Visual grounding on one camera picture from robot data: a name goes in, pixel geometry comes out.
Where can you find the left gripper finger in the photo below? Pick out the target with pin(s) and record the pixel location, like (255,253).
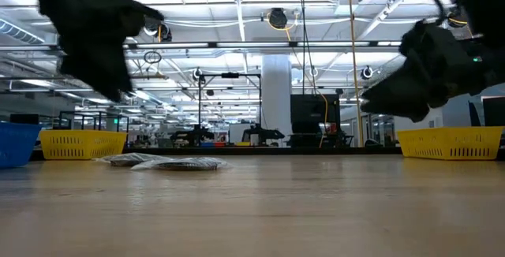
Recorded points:
(114,71)
(84,69)

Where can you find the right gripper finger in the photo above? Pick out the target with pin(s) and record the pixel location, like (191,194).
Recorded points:
(398,87)
(402,109)

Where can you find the black background robot arm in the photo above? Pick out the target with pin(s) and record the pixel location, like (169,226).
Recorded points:
(262,134)
(193,135)

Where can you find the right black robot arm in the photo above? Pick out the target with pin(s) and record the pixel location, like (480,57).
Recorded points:
(485,4)

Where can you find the yellow plastic basket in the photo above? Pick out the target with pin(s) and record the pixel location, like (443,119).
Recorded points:
(83,136)
(450,136)

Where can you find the black monitor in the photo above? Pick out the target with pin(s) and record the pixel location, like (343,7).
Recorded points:
(494,111)

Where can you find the black standing panel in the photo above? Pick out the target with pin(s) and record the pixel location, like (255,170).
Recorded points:
(315,111)

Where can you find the bagged black round pad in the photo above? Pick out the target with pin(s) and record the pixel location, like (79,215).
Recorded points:
(181,165)
(130,159)

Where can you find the blue plastic basket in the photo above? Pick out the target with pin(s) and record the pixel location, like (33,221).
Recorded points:
(16,146)

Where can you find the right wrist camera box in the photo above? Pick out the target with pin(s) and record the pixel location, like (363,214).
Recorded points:
(418,38)

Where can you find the black station frame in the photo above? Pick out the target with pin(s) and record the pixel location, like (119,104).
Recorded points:
(230,75)

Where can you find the black table frame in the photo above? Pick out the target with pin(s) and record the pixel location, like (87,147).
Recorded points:
(276,150)

